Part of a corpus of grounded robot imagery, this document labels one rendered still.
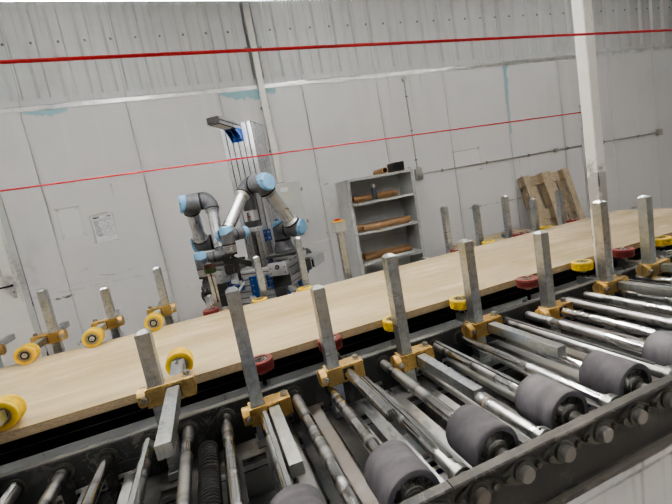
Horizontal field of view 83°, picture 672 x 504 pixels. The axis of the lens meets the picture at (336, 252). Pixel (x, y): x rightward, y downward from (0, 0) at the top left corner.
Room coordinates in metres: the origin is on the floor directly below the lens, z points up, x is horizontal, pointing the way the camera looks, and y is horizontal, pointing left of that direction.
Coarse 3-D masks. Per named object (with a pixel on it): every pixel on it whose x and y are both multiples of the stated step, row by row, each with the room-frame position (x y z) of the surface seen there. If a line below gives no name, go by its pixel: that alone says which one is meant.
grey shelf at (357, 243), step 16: (368, 176) 4.64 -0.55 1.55; (384, 176) 5.14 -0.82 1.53; (400, 176) 5.14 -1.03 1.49; (352, 192) 5.03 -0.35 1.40; (368, 192) 5.09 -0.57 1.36; (400, 192) 5.21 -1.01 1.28; (352, 208) 4.56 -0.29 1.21; (368, 208) 5.08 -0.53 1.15; (384, 208) 5.14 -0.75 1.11; (416, 208) 4.79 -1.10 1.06; (352, 224) 4.60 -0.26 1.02; (400, 224) 4.75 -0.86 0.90; (416, 224) 4.91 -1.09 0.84; (352, 240) 4.70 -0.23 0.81; (368, 240) 5.06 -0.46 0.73; (384, 240) 5.12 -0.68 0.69; (400, 240) 5.18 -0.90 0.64; (416, 240) 4.97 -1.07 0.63; (352, 256) 4.81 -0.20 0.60; (400, 256) 4.71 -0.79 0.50; (416, 256) 5.04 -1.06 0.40; (352, 272) 4.93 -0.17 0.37; (368, 272) 5.04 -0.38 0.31
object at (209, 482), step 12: (204, 444) 0.86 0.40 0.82; (216, 444) 0.87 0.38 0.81; (204, 456) 0.81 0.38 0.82; (216, 456) 0.82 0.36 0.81; (204, 468) 0.77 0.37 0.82; (216, 468) 0.78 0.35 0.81; (204, 480) 0.73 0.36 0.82; (216, 480) 0.73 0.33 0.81; (204, 492) 0.69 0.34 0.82; (216, 492) 0.69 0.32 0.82
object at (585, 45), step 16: (576, 0) 1.58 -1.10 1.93; (576, 16) 1.58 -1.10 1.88; (592, 16) 1.57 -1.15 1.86; (576, 32) 1.59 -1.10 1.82; (592, 32) 1.57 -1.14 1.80; (576, 48) 1.59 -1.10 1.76; (592, 48) 1.56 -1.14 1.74; (592, 64) 1.56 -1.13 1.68; (592, 80) 1.56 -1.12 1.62; (592, 96) 1.56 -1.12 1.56; (592, 112) 1.56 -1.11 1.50; (592, 128) 1.56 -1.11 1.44; (592, 144) 1.56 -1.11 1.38; (592, 160) 1.57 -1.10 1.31; (592, 176) 1.58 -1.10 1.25; (592, 192) 1.58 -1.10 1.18; (608, 208) 1.57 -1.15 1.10; (592, 224) 1.59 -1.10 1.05
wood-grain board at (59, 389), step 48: (528, 240) 2.23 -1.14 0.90; (576, 240) 1.99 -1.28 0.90; (624, 240) 1.80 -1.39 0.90; (336, 288) 1.90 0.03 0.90; (384, 288) 1.72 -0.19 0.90; (432, 288) 1.58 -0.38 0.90; (480, 288) 1.45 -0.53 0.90; (192, 336) 1.52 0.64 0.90; (288, 336) 1.30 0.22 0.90; (0, 384) 1.35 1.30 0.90; (48, 384) 1.26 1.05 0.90; (96, 384) 1.18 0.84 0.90; (144, 384) 1.10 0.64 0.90; (0, 432) 0.96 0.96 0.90
